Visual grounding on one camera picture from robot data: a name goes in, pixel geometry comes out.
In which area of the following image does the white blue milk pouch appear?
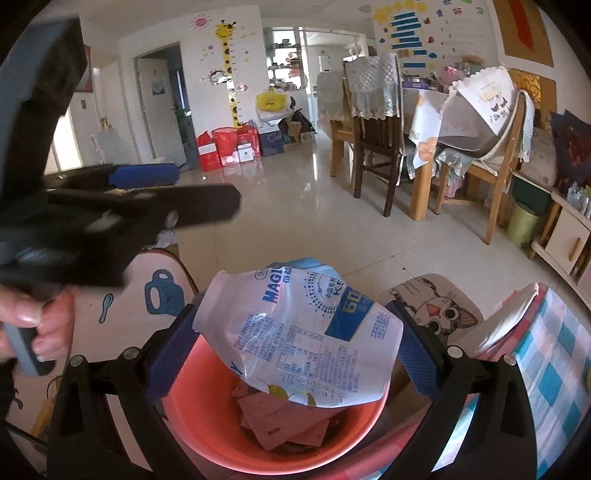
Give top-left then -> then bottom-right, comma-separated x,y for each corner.
191,267 -> 405,409

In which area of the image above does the red gift box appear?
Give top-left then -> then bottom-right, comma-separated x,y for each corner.
211,126 -> 262,168
196,131 -> 223,172

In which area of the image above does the white stool blue cup print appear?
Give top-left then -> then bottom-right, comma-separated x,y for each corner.
7,248 -> 200,472

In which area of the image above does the yellow giraffe wall sticker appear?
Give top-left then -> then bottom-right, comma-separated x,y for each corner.
213,18 -> 245,130

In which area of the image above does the yellow green bin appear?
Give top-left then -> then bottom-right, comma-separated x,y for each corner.
506,200 -> 548,248

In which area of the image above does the cat print stool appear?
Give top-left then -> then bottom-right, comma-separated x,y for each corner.
378,274 -> 485,348

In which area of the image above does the lace chair cover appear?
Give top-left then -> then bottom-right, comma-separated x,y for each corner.
344,52 -> 403,120

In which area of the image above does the white orange print table cover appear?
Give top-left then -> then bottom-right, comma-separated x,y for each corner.
407,89 -> 451,171

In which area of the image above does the white sack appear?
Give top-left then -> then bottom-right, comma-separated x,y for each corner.
525,129 -> 560,186

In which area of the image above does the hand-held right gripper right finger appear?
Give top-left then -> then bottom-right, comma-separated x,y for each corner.
385,300 -> 541,480

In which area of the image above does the white door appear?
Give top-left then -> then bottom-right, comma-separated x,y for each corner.
135,45 -> 186,168

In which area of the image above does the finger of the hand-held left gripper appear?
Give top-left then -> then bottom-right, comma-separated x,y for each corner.
44,162 -> 182,191
48,183 -> 243,232

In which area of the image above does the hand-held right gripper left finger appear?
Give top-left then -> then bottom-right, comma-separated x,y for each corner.
46,302 -> 204,480

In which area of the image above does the pile of pink flat packets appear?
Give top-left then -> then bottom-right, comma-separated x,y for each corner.
230,377 -> 343,452

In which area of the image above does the white sideboard cabinet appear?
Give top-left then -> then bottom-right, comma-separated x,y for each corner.
529,188 -> 591,280

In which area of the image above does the yellow bag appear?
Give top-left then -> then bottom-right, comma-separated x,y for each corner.
256,89 -> 290,112

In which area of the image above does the person's left hand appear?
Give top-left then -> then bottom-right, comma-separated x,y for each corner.
0,285 -> 77,366

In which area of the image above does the blue paper bag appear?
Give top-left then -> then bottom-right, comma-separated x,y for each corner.
259,128 -> 286,158

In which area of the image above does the light wooden chair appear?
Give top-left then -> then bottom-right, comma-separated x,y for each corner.
433,88 -> 533,246

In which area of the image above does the blue bars wall chart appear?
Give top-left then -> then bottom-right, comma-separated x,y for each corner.
372,0 -> 491,71

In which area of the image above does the pink plastic bin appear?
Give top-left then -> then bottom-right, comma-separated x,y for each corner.
159,332 -> 389,477

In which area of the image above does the dark wooden chair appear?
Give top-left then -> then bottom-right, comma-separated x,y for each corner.
342,55 -> 409,219

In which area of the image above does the orange gold wall picture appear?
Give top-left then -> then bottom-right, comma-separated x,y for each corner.
491,0 -> 556,70

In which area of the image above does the white cartoon print chair cover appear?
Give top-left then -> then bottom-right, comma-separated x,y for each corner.
436,66 -> 536,162

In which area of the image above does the dark blue flower bouquet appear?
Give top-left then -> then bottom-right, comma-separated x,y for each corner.
549,110 -> 591,188

